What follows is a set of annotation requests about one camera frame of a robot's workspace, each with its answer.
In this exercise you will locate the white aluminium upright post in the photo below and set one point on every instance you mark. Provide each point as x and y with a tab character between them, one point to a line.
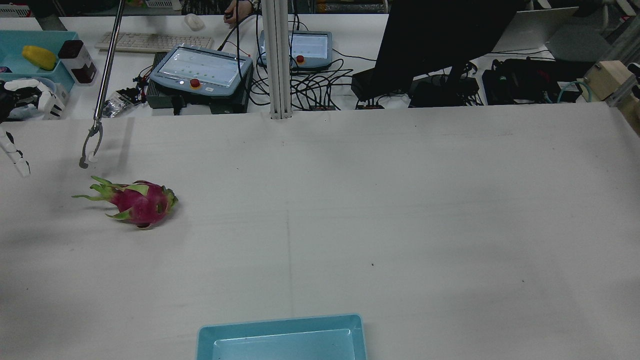
277	60

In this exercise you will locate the black bag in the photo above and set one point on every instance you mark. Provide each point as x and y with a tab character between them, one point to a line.
525	80

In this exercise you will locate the wooden box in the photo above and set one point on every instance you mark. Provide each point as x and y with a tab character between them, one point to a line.
605	77

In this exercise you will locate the teal plastic storage bin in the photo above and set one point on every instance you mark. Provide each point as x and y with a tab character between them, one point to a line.
15	47

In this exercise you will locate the black monitor stand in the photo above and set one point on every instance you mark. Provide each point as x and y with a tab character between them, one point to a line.
435	95

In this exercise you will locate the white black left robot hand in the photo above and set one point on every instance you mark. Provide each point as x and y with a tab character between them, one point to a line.
42	100

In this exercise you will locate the small black box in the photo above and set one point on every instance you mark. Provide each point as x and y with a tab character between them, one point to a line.
362	85

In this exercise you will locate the small grey teach pendant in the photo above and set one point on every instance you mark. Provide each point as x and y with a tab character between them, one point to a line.
312	47

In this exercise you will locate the white computer mouse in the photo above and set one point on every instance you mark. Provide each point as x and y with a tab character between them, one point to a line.
194	22

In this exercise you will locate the black computer monitor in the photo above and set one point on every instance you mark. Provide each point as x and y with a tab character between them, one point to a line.
430	40

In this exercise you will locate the yellow fruit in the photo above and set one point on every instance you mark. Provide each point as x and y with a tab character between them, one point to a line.
39	57

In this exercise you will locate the large grey teach pendant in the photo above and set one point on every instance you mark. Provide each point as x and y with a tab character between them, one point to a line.
200	67

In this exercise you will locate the metal reacher grabber tool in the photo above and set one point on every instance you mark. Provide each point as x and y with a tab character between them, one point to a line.
107	70

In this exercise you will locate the person's hand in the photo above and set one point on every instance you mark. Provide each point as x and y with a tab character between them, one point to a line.
240	10

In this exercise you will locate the pink green dragon fruit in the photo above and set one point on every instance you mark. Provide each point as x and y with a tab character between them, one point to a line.
142	202

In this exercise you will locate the clear bag of screws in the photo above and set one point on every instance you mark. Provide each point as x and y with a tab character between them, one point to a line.
117	102

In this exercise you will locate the light blue plastic tray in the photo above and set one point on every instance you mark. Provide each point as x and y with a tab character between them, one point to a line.
280	345

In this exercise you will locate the dark jar with white label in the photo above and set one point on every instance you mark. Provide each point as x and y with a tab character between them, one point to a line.
80	65

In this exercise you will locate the white computer keyboard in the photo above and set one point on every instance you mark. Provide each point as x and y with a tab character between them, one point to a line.
150	42

